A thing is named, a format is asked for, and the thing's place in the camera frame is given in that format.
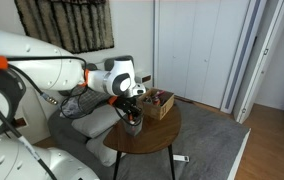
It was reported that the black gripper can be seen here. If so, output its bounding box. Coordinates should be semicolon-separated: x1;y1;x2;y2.
114;96;145;123

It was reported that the grey translucent plastic container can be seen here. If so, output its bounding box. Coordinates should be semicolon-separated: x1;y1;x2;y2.
123;113;145;137

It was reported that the wooden crate box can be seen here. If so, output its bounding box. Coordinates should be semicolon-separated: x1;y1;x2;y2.
137;87;176;121

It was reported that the round dark wooden table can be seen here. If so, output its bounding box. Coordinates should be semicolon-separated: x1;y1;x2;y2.
102;103;183;180

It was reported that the large grey pillow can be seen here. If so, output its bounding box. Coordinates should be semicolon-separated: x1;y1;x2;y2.
71;103;126;139

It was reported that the large checked grey cushion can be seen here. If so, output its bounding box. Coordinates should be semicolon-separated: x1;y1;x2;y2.
60;87;112;120

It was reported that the light grey pillow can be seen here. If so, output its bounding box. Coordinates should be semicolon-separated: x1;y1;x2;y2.
85;128;126;168

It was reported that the dark grey sofa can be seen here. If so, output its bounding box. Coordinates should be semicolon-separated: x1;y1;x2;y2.
46;55;150;180

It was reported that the white device on floor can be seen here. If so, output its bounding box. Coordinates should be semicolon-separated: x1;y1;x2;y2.
172;154;190;163

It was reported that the grey floor carpet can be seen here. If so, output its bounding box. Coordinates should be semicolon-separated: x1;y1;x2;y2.
108;99;251;180

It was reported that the white wardrobe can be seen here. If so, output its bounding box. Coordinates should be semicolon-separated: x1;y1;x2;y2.
153;0;251;109

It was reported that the white room door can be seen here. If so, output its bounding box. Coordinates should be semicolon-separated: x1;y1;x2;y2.
233;0;284;125

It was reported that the shaggy brown wall tapestry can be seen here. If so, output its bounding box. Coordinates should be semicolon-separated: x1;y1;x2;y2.
14;0;115;55

